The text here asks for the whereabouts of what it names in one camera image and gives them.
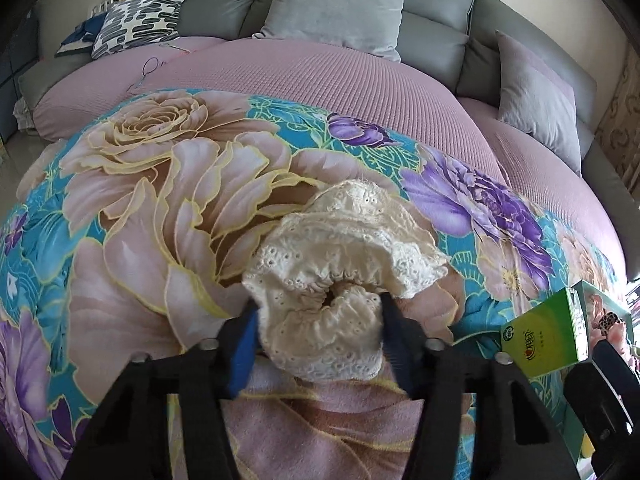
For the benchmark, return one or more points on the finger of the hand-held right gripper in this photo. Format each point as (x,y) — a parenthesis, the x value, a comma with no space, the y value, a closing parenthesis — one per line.
(607,362)

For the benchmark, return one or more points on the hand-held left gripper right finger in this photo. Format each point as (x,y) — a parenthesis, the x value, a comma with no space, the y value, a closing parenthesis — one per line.
(397,355)

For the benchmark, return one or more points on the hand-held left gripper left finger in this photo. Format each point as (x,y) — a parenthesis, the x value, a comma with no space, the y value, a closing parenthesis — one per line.
(245,355)

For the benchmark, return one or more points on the green tissue packet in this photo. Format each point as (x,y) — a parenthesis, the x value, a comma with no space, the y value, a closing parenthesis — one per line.
(545,335)

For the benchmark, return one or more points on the teal cardboard tray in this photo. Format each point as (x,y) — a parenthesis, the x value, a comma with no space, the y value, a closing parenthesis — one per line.
(580,291)

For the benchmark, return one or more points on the cream lace scrunchie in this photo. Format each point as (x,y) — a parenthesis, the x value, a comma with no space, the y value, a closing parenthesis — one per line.
(340,260)

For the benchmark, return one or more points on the floral teal blanket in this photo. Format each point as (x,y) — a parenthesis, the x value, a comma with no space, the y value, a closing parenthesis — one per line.
(150,210)

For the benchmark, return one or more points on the beige patterned curtain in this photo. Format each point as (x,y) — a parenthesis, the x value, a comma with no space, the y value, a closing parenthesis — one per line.
(620,125)

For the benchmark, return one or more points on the purple sofa cover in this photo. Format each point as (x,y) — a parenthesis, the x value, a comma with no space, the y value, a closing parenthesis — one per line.
(350,85)

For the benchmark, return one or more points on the grey and purple cushion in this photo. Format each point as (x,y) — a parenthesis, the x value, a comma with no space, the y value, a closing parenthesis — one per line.
(537,95)

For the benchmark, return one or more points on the grey sofa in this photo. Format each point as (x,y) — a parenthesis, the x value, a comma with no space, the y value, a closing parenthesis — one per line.
(435,35)

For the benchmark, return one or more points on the black and white patterned cushion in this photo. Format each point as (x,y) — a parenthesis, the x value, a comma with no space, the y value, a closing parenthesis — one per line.
(137,20)

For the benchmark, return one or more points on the plain grey cushion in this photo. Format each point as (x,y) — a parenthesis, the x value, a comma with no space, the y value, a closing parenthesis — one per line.
(335,7)

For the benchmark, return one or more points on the blue cushion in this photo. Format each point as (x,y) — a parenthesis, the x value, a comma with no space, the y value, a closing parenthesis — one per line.
(80,35)

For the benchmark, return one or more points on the dark grey cabinet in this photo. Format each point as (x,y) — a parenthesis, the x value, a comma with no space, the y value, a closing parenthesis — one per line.
(15,75)

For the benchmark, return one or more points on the stack of books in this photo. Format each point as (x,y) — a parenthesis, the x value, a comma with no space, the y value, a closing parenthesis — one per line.
(107,2)

